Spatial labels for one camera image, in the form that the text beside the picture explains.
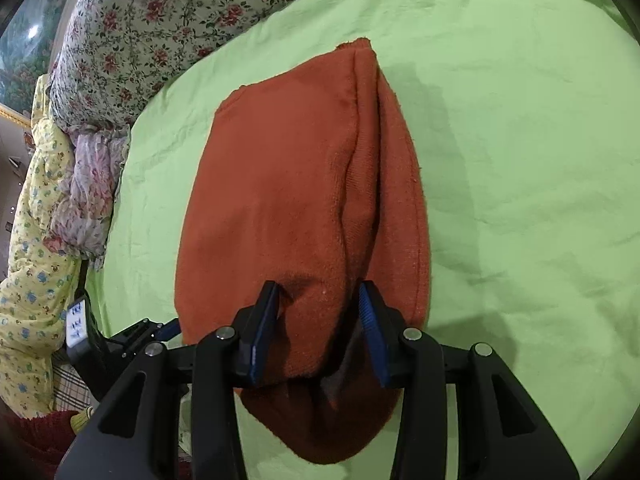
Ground white red floral quilt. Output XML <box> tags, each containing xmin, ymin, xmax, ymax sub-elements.
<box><xmin>47</xmin><ymin>0</ymin><xmax>381</xmax><ymax>128</ymax></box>

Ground green bed sheet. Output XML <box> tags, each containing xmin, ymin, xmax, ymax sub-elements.
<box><xmin>92</xmin><ymin>0</ymin><xmax>640</xmax><ymax>480</ymax></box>

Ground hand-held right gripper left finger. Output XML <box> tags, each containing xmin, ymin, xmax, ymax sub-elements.
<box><xmin>54</xmin><ymin>280</ymin><xmax>281</xmax><ymax>480</ymax></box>

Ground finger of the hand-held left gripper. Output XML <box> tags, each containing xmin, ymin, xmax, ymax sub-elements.
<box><xmin>149</xmin><ymin>317</ymin><xmax>183</xmax><ymax>348</ymax></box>

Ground framed landscape painting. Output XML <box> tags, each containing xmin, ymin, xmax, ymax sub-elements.
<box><xmin>0</xmin><ymin>0</ymin><xmax>76</xmax><ymax>127</ymax></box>

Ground yellow floral quilt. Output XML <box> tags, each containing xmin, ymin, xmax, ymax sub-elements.
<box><xmin>0</xmin><ymin>74</ymin><xmax>84</xmax><ymax>418</ymax></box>

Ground plaid cloth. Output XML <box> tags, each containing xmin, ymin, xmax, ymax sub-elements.
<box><xmin>51</xmin><ymin>359</ymin><xmax>101</xmax><ymax>414</ymax></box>

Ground orange t-shirt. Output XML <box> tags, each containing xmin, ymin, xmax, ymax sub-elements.
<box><xmin>172</xmin><ymin>36</ymin><xmax>432</xmax><ymax>465</ymax></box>

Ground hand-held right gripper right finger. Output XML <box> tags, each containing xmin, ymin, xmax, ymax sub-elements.
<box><xmin>358</xmin><ymin>281</ymin><xmax>581</xmax><ymax>480</ymax></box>

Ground dark red cloth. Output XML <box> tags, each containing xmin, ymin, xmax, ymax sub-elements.
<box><xmin>9</xmin><ymin>407</ymin><xmax>97</xmax><ymax>480</ymax></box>

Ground pink floral cloth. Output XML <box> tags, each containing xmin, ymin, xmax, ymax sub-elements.
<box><xmin>42</xmin><ymin>127</ymin><xmax>132</xmax><ymax>272</ymax></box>

